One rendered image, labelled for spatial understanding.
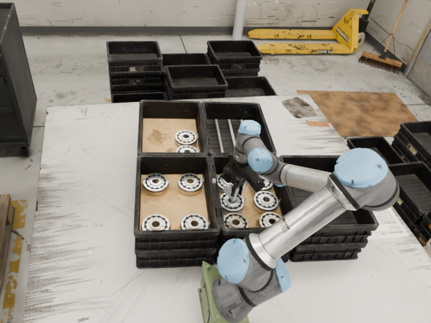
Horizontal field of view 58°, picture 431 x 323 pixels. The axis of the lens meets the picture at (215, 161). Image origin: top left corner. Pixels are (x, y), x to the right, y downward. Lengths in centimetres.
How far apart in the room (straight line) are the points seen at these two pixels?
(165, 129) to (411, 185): 163
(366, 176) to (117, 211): 107
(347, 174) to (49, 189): 128
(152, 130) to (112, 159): 24
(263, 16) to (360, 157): 410
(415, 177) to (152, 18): 324
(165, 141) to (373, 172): 108
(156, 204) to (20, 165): 167
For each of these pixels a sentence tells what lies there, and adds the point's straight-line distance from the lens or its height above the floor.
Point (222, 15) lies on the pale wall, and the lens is 486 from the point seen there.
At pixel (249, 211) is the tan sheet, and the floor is 83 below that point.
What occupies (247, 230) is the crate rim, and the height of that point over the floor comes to 93.
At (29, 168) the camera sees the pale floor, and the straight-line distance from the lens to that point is 302.
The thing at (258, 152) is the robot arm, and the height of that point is 119.
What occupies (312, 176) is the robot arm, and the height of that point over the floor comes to 117.
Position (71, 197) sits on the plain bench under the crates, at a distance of 179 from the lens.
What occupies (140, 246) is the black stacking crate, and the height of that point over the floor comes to 84.
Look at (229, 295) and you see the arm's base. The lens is 126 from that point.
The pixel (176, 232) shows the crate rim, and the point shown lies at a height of 93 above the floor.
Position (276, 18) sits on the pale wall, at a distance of 511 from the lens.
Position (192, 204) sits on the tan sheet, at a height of 83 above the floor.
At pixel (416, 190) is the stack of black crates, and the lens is 274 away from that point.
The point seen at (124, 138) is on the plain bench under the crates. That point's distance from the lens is 205.
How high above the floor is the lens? 200
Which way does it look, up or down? 42 degrees down
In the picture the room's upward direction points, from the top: 8 degrees clockwise
